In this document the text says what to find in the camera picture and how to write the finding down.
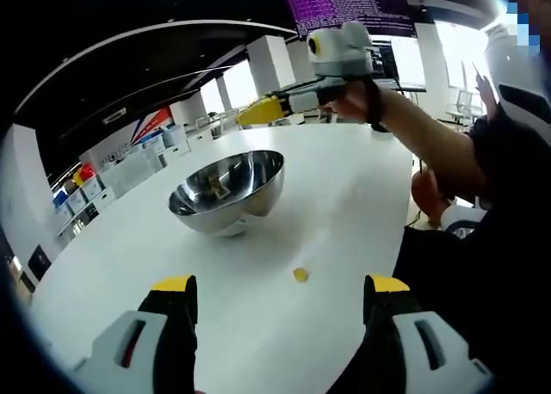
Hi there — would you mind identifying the large purple text screen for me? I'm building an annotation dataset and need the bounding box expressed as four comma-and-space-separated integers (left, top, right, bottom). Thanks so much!
284, 0, 415, 39

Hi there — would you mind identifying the stainless steel bowl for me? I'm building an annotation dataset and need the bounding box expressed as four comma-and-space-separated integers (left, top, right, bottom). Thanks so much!
167, 150, 286, 238

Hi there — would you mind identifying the small computer monitor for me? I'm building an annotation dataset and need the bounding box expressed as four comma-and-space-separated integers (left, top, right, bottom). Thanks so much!
369, 39, 428, 93

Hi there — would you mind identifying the black wrist strap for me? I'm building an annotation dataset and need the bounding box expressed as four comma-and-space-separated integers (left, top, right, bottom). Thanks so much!
363, 79, 391, 133

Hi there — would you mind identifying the person's right hand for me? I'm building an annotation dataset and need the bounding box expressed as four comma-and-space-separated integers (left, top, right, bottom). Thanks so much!
322, 77, 381, 124

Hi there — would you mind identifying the black speaker box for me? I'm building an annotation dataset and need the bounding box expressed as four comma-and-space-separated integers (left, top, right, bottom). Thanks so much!
28, 245, 53, 282

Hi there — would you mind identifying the white chest device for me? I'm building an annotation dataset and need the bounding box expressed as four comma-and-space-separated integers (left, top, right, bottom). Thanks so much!
484, 19, 551, 132

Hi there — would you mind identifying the white table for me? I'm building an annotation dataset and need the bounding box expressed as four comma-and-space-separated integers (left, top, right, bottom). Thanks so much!
29, 122, 417, 394

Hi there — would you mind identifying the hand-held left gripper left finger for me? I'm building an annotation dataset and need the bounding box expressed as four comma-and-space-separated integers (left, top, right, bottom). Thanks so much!
68, 274, 199, 394

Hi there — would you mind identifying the row of white storage boxes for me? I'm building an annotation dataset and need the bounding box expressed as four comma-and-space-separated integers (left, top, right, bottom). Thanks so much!
52, 126, 191, 234

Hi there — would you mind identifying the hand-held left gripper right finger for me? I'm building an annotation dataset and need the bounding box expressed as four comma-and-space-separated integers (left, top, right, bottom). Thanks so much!
363, 274, 496, 394

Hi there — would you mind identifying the white office chair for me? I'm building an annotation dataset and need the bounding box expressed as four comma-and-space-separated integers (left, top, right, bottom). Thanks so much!
442, 204, 488, 241

